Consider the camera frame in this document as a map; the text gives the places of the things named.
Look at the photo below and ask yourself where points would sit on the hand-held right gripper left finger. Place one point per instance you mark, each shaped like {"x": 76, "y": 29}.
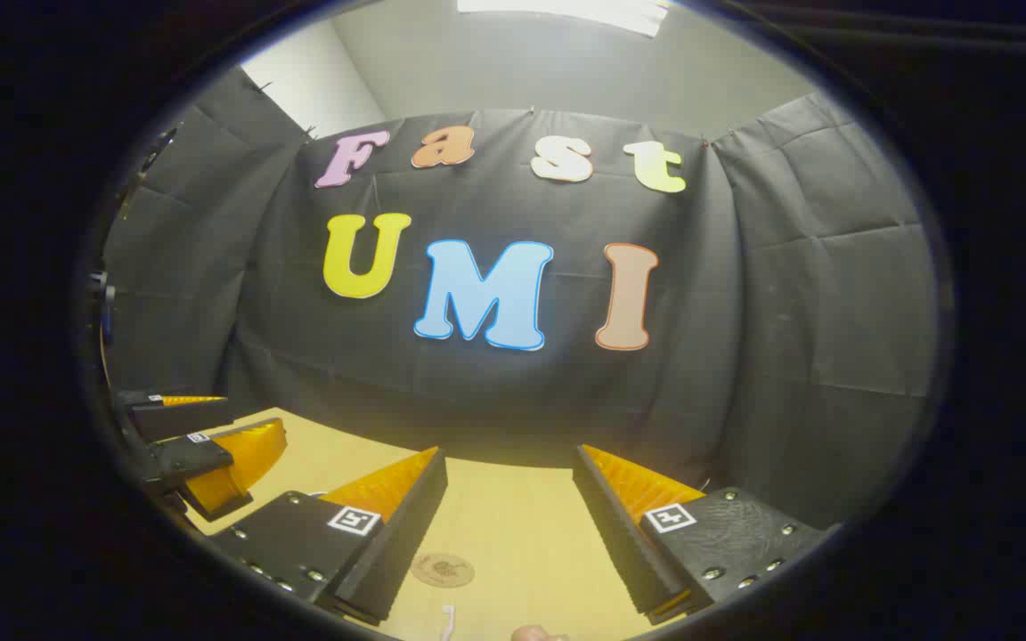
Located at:
{"x": 402, "y": 543}

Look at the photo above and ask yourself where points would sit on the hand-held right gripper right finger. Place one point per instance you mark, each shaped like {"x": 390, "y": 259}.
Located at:
{"x": 620, "y": 543}

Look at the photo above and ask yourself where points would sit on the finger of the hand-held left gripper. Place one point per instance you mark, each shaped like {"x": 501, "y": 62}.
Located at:
{"x": 197, "y": 454}
{"x": 183, "y": 417}

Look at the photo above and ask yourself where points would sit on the round cork coaster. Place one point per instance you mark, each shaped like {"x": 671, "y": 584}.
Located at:
{"x": 443, "y": 570}

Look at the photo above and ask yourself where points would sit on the white toothbrush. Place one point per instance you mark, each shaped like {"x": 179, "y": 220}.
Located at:
{"x": 448, "y": 621}

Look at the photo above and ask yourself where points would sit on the light wooden desktop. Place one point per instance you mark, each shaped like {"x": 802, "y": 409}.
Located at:
{"x": 513, "y": 525}

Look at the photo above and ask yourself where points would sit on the black backdrop cloth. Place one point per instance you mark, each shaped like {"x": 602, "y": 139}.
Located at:
{"x": 495, "y": 383}

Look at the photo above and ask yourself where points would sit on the ceiling light panel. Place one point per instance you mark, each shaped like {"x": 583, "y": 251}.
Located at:
{"x": 566, "y": 11}

